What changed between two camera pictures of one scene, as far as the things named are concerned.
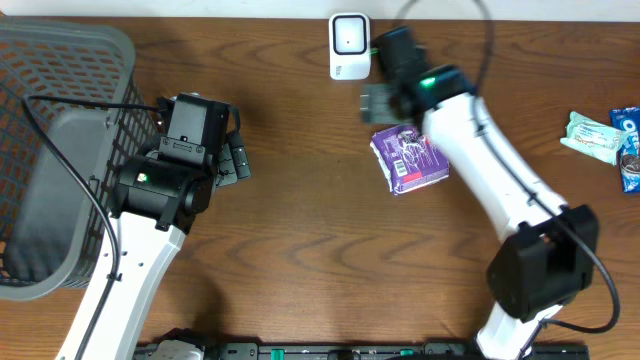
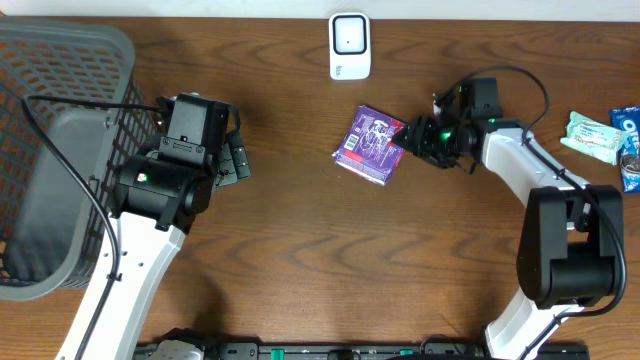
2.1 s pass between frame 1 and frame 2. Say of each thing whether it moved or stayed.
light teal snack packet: stayed
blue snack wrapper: stayed
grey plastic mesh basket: stayed
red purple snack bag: moved
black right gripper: moved
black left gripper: stayed
